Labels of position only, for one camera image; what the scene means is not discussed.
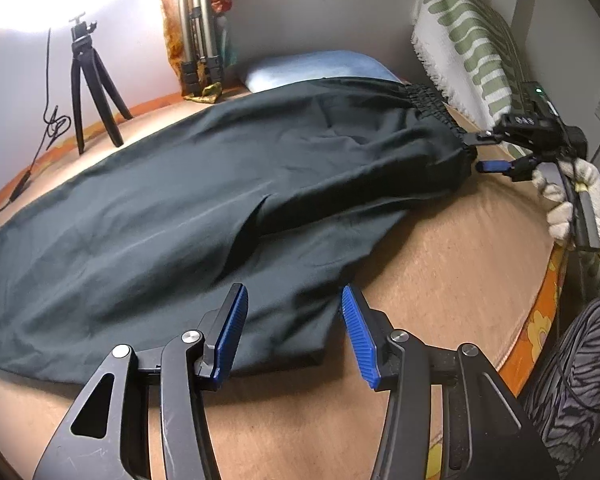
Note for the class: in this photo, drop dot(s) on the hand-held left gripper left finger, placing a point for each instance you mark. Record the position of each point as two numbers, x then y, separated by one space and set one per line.
227 340

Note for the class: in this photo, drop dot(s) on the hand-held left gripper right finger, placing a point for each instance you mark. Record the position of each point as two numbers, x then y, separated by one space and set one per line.
360 340

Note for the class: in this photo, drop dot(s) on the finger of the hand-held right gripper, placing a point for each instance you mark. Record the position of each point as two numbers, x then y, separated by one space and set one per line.
491 166
482 136

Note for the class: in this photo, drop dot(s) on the black pants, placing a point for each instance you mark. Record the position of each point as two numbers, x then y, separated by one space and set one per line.
180 210

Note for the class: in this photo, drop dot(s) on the person's right hand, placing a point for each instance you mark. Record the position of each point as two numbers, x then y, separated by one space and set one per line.
560 217

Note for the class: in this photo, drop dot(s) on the green white striped cushion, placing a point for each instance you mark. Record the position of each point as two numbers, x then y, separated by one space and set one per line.
460 25

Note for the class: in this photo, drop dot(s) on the light blue pillow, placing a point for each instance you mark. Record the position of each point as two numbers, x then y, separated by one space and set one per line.
305 67

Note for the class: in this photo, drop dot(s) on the person's zebra print clothed leg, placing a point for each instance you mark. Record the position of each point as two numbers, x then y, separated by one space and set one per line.
580 370

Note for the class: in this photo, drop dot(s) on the small black tripod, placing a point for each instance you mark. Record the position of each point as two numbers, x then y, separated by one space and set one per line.
82 75

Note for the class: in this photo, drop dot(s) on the orange patterned cloth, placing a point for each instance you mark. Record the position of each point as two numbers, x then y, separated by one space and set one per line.
167 35

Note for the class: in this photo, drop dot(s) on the folded silver tripod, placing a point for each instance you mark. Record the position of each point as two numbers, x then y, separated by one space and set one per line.
192 10

